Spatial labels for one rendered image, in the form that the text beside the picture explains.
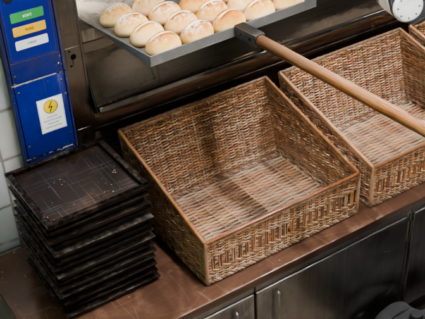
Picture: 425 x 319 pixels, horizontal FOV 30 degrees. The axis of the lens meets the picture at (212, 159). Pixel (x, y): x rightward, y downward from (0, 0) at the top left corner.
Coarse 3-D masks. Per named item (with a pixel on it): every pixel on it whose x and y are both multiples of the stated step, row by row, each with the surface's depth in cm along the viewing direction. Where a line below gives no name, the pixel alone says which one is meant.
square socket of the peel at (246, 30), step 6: (240, 24) 207; (246, 24) 207; (234, 30) 208; (240, 30) 205; (246, 30) 204; (252, 30) 204; (258, 30) 204; (240, 36) 206; (246, 36) 204; (252, 36) 202; (258, 36) 201; (246, 42) 205; (252, 42) 203
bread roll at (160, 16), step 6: (156, 6) 214; (162, 6) 214; (168, 6) 214; (174, 6) 215; (150, 12) 215; (156, 12) 214; (162, 12) 213; (168, 12) 214; (174, 12) 215; (150, 18) 215; (156, 18) 214; (162, 18) 214; (162, 24) 215
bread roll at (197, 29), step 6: (192, 24) 204; (198, 24) 203; (204, 24) 204; (210, 24) 206; (186, 30) 203; (192, 30) 203; (198, 30) 203; (204, 30) 204; (210, 30) 205; (180, 36) 204; (186, 36) 203; (192, 36) 203; (198, 36) 203; (204, 36) 204; (186, 42) 203
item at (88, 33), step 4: (80, 24) 219; (84, 24) 219; (80, 28) 217; (84, 28) 217; (88, 28) 217; (92, 28) 218; (84, 32) 217; (88, 32) 218; (92, 32) 218; (96, 32) 219; (84, 36) 217; (88, 36) 218; (92, 36) 219; (96, 36) 219; (100, 36) 220; (104, 36) 221; (84, 40) 218; (88, 40) 219; (92, 40) 219
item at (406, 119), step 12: (264, 36) 201; (264, 48) 200; (276, 48) 196; (288, 60) 193; (300, 60) 190; (312, 72) 187; (324, 72) 185; (336, 84) 182; (348, 84) 179; (360, 96) 176; (372, 96) 175; (372, 108) 175; (384, 108) 172; (396, 108) 170; (396, 120) 170; (408, 120) 167; (420, 120) 166; (420, 132) 165
